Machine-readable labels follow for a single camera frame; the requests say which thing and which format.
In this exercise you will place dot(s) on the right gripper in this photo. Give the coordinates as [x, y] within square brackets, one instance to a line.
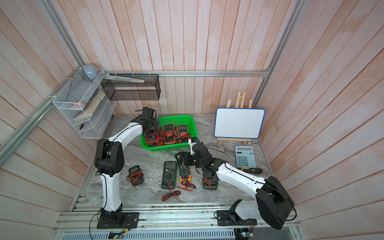
[183, 155]

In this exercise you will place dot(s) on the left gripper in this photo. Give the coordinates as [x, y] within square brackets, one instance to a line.
[156, 123]

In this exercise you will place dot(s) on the large red multimeter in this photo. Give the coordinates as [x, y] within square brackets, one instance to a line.
[154, 138]

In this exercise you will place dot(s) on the orange Victor multimeter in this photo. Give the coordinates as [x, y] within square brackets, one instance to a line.
[183, 134]

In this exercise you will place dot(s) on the green DT9205A multimeter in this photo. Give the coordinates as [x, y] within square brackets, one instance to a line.
[169, 179]

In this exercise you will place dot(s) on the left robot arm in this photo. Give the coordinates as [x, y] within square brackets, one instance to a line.
[109, 161]

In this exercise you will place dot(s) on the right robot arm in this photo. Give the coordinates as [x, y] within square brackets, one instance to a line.
[271, 201]

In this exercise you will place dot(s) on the yellow multimeter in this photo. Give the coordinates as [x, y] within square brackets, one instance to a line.
[185, 178]

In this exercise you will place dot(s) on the green plastic basket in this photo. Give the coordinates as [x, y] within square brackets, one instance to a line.
[176, 120]

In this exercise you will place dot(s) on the small black multimeter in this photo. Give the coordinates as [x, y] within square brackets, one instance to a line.
[135, 176]

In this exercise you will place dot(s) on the paper sheet on basket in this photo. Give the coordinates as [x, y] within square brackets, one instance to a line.
[124, 79]

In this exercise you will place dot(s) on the blue framed whiteboard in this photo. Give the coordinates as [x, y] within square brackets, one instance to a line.
[238, 123]

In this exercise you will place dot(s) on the light blue calculator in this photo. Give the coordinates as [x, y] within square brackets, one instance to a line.
[245, 157]

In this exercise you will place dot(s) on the book in shelf rack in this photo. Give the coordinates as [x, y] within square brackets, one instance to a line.
[91, 106]

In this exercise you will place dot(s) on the black yellow utility knife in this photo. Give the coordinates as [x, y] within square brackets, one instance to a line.
[255, 171]

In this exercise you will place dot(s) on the grey computer mouse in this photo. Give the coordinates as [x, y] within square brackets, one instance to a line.
[90, 71]

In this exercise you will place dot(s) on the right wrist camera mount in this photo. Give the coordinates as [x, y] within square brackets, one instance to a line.
[193, 141]

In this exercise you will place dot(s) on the black mesh wall basket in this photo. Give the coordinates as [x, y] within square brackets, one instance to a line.
[150, 90]

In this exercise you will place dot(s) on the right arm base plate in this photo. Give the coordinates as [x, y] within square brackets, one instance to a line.
[230, 218]

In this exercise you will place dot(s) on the white wire shelf rack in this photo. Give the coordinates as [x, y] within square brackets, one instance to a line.
[74, 97]

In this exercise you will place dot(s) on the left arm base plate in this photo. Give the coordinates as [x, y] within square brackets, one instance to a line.
[118, 220]

